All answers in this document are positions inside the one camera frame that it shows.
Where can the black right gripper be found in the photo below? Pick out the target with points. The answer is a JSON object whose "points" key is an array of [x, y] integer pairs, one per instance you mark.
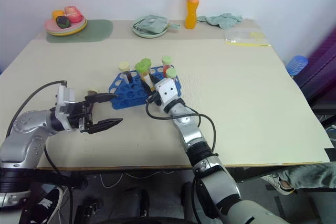
{"points": [[154, 99]]}

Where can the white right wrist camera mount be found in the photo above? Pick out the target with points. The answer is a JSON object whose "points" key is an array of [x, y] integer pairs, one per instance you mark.
{"points": [[168, 92]]}

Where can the crumpled green cloth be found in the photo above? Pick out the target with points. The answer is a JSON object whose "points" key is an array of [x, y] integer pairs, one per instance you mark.
{"points": [[223, 20]]}

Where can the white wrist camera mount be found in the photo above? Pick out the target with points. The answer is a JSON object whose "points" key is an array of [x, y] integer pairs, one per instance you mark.
{"points": [[168, 92], [64, 98]]}

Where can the clear plastic bag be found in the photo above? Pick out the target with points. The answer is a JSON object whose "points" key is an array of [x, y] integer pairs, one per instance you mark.
{"points": [[241, 34]]}

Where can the dark purple fabric object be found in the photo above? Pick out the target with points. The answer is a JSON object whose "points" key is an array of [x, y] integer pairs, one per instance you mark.
{"points": [[320, 69]]}

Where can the orange soda bottle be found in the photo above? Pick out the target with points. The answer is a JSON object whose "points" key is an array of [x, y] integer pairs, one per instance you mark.
{"points": [[192, 11]]}

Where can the blue water bottle cap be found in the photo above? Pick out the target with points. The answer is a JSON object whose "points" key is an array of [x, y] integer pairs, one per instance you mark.
{"points": [[297, 64]]}

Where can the green placemat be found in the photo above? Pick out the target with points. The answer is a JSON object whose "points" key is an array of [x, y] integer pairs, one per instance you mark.
{"points": [[99, 31]]}

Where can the pink plate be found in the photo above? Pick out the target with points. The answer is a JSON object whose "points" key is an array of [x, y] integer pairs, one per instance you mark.
{"points": [[50, 24]]}

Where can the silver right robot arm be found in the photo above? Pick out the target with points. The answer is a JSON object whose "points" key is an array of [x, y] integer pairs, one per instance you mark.
{"points": [[191, 132]]}

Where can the yellow plate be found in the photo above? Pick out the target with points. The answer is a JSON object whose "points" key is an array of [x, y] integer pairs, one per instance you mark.
{"points": [[76, 32]]}

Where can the white person's shoe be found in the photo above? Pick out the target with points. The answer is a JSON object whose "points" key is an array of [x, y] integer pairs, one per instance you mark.
{"points": [[275, 180]]}

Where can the grey trouser leg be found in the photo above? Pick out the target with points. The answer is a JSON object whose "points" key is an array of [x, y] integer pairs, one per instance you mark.
{"points": [[312, 175]]}

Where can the pink toy fruit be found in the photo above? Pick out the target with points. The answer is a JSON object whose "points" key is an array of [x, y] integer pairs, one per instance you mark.
{"points": [[73, 13]]}

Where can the black sneaker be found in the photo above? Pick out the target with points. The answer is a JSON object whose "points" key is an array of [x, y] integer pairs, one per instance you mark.
{"points": [[47, 204]]}

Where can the yellow-capped dark liquid test tube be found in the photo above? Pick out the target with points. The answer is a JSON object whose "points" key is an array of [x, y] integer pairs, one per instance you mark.
{"points": [[124, 66]]}

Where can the folded green cloth pouch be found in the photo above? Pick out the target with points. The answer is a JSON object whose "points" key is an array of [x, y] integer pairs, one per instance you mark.
{"points": [[151, 23]]}

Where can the blue test tube rack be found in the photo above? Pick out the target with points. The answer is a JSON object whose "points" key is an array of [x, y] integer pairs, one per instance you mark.
{"points": [[126, 95]]}

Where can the dark toy fruit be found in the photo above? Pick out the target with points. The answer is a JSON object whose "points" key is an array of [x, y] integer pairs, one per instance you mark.
{"points": [[63, 22]]}

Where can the green-capped orange liquid test tube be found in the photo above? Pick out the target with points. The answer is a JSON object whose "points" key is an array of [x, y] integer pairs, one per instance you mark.
{"points": [[166, 60]]}

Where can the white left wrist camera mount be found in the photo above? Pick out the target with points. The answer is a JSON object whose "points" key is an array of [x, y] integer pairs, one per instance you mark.
{"points": [[64, 98]]}

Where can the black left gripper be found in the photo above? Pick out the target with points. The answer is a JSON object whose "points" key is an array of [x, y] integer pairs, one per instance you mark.
{"points": [[78, 116]]}

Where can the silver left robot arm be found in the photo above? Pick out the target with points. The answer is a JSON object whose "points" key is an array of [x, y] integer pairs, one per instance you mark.
{"points": [[29, 125]]}

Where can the orange toy fruit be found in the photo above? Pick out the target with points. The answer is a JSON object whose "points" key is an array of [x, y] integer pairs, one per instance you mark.
{"points": [[57, 13]]}

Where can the yellow strip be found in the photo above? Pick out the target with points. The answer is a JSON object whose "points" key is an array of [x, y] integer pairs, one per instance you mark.
{"points": [[246, 43]]}

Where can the green-capped yellow liquid test tube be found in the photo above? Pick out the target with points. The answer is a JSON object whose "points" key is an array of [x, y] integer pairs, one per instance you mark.
{"points": [[147, 64]]}

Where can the light green plate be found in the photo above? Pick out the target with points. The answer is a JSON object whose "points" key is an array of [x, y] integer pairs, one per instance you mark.
{"points": [[147, 34]]}

